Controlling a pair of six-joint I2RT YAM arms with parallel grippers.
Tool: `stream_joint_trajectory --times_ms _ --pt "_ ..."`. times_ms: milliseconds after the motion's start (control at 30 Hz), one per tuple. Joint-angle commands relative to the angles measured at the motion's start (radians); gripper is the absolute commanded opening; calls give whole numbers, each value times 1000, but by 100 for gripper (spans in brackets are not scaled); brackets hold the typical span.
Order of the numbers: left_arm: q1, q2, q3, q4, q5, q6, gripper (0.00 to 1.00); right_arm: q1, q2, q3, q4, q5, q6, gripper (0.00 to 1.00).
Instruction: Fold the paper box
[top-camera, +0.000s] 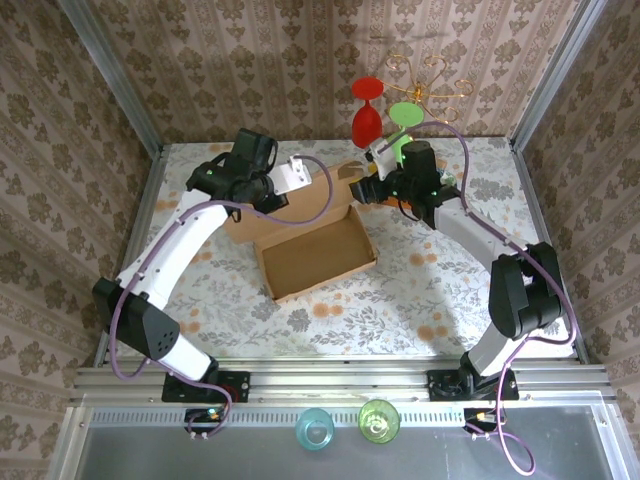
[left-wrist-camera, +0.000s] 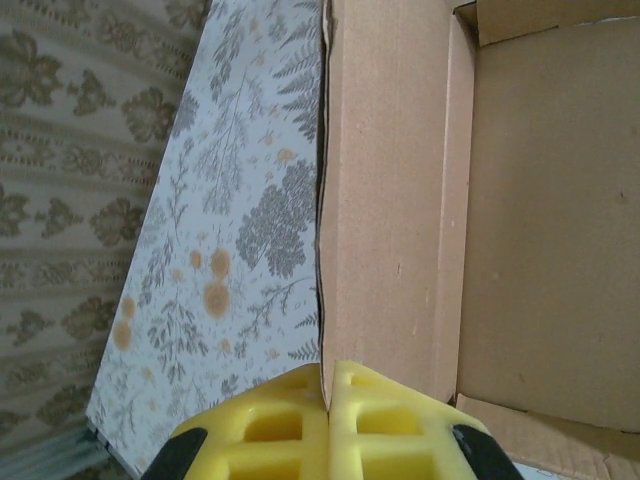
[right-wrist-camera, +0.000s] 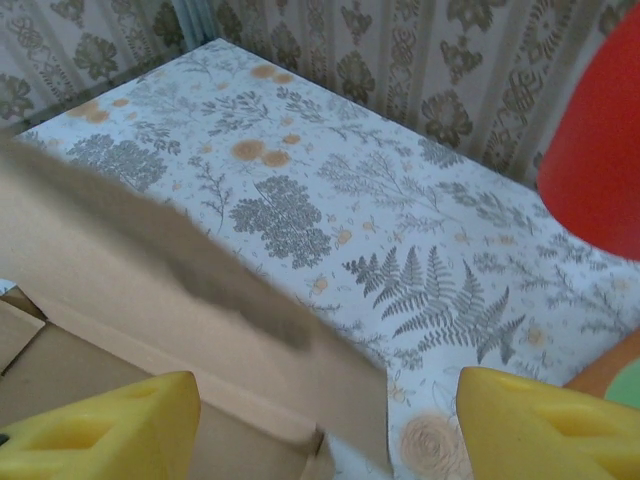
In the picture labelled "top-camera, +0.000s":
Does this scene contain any brown cardboard paper box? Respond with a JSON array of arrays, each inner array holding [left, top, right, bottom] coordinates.
[[222, 159, 379, 305]]

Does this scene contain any red plastic wine glass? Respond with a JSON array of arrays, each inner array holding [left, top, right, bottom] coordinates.
[[350, 75, 386, 150]]

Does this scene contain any green plastic wine glass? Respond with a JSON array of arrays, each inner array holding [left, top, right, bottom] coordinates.
[[382, 101, 425, 164]]

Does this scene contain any floral patterned table cover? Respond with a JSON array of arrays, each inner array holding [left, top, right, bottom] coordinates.
[[107, 137, 576, 359]]

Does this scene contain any left small circuit board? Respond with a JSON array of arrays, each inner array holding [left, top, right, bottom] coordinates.
[[184, 407, 229, 434]]

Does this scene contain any small circuit board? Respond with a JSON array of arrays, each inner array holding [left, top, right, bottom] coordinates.
[[184, 407, 229, 434], [463, 407, 506, 434]]

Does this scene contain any green glass cup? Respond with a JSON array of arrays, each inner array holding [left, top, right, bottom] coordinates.
[[357, 398, 401, 444]]

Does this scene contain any blue glass cup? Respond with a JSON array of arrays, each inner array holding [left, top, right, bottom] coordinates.
[[294, 407, 336, 453]]

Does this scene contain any right small circuit board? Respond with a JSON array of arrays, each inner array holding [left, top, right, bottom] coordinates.
[[463, 407, 506, 434]]

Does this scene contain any grey metal tray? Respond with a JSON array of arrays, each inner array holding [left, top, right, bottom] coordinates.
[[47, 404, 640, 480]]

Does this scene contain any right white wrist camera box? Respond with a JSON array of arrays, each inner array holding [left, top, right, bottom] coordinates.
[[369, 141, 401, 182]]

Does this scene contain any gold wire glass rack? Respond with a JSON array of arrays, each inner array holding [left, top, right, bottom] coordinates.
[[384, 53, 475, 124]]

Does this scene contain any aluminium table side rail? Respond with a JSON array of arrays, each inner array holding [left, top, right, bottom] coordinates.
[[93, 143, 169, 369], [508, 139, 591, 364]]

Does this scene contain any aluminium frame post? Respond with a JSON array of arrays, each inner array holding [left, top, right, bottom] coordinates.
[[62, 0, 166, 151], [509, 0, 614, 151]]

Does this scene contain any long aluminium mounting rail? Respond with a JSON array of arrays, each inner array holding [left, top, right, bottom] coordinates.
[[69, 362, 616, 407]]

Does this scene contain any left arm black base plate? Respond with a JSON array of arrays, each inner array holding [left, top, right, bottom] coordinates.
[[162, 370, 251, 404]]

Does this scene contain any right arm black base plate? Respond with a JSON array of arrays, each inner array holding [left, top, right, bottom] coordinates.
[[427, 368, 520, 402]]

